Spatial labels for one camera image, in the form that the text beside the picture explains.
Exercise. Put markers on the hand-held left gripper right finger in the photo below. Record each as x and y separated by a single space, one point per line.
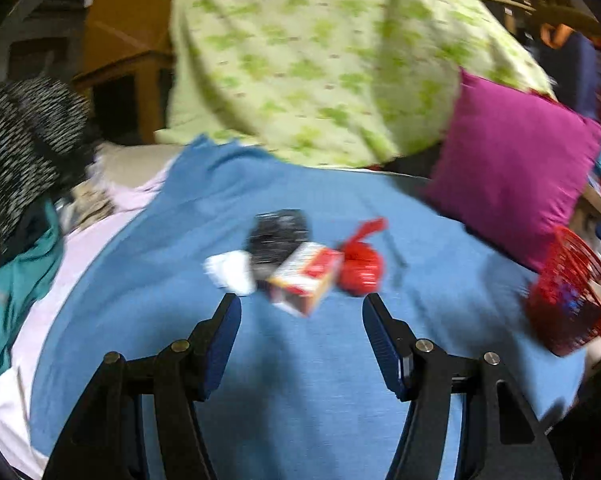
385 350

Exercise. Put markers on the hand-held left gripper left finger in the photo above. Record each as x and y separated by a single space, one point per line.
220 350

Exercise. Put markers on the white tissue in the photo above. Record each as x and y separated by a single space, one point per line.
230 270

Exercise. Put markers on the red plastic bag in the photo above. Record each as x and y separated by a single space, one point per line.
363 267

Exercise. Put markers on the red and white medicine box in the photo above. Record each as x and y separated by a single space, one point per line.
305 277

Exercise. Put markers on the black plastic bag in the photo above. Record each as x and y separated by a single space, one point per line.
278 237

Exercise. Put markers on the red plastic mesh basket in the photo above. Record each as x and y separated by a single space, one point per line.
565 330

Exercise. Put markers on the blue blanket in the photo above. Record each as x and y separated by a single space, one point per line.
300 410

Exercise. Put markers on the pale pink sheet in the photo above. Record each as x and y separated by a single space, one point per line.
50 320

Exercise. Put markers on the cream patterned cloth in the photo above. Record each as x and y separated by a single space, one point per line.
88 205

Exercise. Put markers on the beige cushion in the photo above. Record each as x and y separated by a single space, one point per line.
130 165

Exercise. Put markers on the teal garment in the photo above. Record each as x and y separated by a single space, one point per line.
20 285

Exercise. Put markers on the magenta pillow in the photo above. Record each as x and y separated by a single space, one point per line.
515 170

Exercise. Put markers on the wooden bench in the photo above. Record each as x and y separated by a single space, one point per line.
592 202

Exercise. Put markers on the black white-dotted garment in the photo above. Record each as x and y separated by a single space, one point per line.
25 135

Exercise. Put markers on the green clover print quilt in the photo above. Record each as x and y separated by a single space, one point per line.
320 60

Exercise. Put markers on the orange wooden cabinet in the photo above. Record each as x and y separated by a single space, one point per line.
125 25

